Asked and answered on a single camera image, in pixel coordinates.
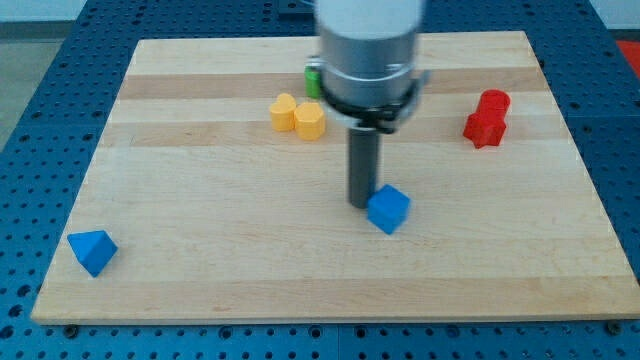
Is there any blue cube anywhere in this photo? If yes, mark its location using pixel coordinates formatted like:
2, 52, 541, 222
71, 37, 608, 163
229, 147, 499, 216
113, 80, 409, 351
367, 184, 411, 235

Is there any yellow hexagon block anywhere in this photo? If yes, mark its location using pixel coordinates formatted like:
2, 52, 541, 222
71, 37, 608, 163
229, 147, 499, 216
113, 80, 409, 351
294, 102, 326, 141

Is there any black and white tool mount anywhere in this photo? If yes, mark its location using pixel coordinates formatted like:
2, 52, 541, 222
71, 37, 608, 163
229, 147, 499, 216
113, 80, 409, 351
320, 70, 430, 134

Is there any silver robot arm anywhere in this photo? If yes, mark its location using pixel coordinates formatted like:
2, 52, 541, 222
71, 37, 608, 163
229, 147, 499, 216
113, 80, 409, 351
308, 0, 429, 209

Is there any wooden board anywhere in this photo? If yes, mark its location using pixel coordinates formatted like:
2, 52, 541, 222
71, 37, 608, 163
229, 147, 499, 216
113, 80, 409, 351
31, 31, 639, 325

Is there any green block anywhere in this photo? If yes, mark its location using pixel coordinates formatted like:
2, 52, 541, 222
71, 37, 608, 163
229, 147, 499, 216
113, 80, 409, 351
304, 66, 322, 99

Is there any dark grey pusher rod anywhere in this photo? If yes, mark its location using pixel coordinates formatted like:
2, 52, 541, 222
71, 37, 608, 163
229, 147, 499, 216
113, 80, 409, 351
347, 129, 380, 209

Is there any blue triangular prism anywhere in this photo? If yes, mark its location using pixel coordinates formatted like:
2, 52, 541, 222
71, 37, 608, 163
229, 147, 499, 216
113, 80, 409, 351
67, 230, 118, 278

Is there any red star block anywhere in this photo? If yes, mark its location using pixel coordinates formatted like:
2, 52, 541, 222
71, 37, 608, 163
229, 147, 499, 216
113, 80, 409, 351
463, 112, 507, 149

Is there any yellow heart block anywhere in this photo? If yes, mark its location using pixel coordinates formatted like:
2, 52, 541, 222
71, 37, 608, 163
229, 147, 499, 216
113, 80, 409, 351
269, 93, 297, 132

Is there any red cylinder block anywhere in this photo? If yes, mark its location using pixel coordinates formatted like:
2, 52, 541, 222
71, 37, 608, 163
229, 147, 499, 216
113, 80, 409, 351
476, 89, 511, 120

